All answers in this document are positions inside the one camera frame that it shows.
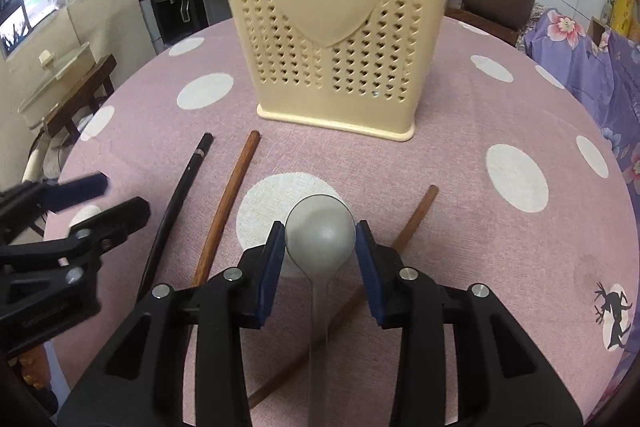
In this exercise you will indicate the black chopstick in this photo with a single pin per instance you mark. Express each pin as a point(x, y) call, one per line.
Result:
point(187, 187)

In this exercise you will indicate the brown wooden chopstick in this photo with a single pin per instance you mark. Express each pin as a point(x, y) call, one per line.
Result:
point(417, 219)
point(230, 197)

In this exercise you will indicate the pink polka-dot tablecloth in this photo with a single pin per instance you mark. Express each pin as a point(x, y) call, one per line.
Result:
point(450, 107)

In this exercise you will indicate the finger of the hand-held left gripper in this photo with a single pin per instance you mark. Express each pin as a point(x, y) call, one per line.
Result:
point(75, 192)
point(115, 219)

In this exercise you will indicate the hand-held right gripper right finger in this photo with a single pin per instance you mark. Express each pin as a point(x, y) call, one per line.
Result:
point(367, 277)

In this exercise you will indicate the beige plastic utensil holder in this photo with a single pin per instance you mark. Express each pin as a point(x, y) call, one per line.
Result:
point(325, 7)

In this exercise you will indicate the metal spoon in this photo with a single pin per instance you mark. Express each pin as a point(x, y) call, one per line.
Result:
point(320, 237)

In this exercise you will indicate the purple floral cloth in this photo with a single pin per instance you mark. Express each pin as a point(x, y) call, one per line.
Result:
point(600, 72)

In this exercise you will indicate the wooden chair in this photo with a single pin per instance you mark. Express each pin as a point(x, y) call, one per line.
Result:
point(95, 77)

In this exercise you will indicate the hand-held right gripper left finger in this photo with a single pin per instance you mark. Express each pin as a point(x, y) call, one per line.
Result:
point(272, 272)

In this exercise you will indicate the wooden box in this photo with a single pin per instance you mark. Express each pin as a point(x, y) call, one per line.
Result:
point(597, 29)

